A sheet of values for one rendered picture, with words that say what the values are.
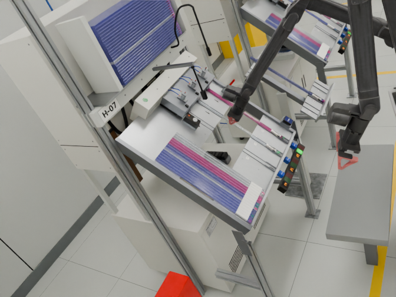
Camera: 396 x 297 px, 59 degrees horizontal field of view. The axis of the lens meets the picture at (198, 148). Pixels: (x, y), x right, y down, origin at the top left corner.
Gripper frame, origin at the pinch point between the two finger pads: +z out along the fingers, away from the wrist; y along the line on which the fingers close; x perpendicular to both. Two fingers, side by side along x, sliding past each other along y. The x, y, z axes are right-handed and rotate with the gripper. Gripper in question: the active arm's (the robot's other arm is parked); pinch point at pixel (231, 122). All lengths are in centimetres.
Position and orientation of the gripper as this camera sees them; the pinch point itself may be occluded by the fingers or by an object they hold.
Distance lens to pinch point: 184.9
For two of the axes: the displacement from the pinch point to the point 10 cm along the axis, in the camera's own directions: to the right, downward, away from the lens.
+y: -4.5, 6.5, -6.1
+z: -2.4, 5.7, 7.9
